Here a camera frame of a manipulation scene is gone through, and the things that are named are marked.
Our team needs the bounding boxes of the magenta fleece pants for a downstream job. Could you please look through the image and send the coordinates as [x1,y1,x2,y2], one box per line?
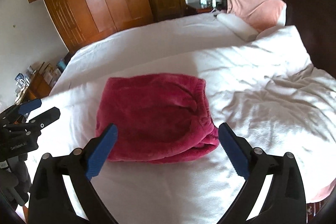
[96,73,219,164]

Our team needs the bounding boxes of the wooden sideboard desk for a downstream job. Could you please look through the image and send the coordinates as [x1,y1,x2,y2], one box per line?
[14,72,52,105]

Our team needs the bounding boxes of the electric kettle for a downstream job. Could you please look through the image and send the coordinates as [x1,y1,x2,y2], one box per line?
[15,73,30,95]

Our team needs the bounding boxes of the blue waste bin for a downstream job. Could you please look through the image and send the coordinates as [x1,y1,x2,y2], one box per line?
[56,59,67,73]

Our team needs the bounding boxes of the white duvet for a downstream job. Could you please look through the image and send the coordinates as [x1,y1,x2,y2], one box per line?
[15,24,336,224]

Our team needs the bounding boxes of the white bed sheet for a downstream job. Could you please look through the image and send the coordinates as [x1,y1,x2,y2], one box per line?
[50,13,244,96]

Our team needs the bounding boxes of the white pillow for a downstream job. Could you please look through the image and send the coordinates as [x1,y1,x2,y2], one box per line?
[216,12,259,42]

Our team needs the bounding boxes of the dark bedside table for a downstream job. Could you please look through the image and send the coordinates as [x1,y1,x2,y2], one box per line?
[186,2,226,15]

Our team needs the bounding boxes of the pink pillow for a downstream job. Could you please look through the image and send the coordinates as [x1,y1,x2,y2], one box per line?
[227,0,287,32]

